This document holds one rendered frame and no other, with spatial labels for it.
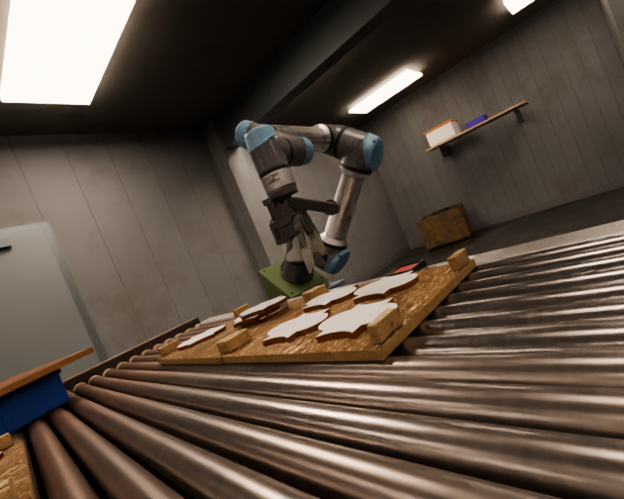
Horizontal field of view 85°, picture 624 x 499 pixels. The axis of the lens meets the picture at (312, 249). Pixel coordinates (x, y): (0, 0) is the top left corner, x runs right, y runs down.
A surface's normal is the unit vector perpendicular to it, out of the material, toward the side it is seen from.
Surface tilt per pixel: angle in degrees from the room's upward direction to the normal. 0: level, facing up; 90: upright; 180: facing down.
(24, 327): 90
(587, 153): 90
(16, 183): 90
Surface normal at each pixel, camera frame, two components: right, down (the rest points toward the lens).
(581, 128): -0.62, 0.28
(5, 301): 0.69, -0.26
